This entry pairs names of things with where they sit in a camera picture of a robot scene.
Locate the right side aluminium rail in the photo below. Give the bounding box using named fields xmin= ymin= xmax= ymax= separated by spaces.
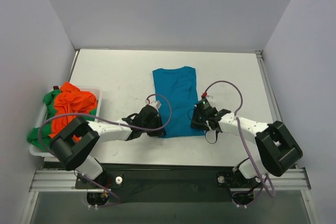
xmin=255 ymin=50 xmax=311 ymax=191

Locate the green t shirt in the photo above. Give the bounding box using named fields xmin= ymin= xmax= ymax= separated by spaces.
xmin=26 ymin=89 xmax=60 ymax=148

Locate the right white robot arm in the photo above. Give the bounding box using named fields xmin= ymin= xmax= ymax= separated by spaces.
xmin=191 ymin=98 xmax=303 ymax=186

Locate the white plastic laundry basket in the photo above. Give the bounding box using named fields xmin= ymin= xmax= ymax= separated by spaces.
xmin=27 ymin=86 xmax=102 ymax=157

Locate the aluminium frame rail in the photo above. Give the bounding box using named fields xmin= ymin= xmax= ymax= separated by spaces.
xmin=28 ymin=169 xmax=87 ymax=193

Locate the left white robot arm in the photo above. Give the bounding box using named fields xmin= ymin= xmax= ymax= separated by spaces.
xmin=49 ymin=101 xmax=166 ymax=188

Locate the orange t shirt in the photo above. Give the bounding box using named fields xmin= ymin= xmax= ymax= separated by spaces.
xmin=44 ymin=82 xmax=98 ymax=138

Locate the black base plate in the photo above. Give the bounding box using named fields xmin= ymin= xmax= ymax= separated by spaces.
xmin=75 ymin=163 xmax=253 ymax=203

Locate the teal blue t shirt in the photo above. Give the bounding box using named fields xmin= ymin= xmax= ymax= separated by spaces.
xmin=152 ymin=66 xmax=204 ymax=138

